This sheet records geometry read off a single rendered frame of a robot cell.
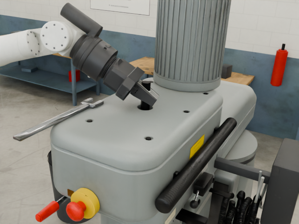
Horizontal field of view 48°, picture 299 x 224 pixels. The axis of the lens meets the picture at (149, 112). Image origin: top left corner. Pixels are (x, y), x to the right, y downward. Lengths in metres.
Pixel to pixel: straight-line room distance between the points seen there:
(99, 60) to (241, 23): 4.35
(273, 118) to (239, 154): 3.91
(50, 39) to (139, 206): 0.40
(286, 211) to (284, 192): 0.06
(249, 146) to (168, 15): 0.71
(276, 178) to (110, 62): 0.55
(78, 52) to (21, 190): 3.17
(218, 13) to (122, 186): 0.51
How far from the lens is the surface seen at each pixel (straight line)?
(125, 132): 0.67
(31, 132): 0.67
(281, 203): 1.03
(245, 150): 1.37
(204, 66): 0.91
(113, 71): 0.75
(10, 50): 0.84
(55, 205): 0.79
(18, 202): 3.69
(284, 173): 0.98
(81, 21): 0.79
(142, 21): 5.64
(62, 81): 6.43
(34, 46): 0.84
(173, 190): 0.66
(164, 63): 0.92
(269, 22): 4.95
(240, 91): 1.40
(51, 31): 0.76
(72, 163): 0.68
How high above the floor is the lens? 2.19
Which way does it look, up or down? 23 degrees down
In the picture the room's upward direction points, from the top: 3 degrees clockwise
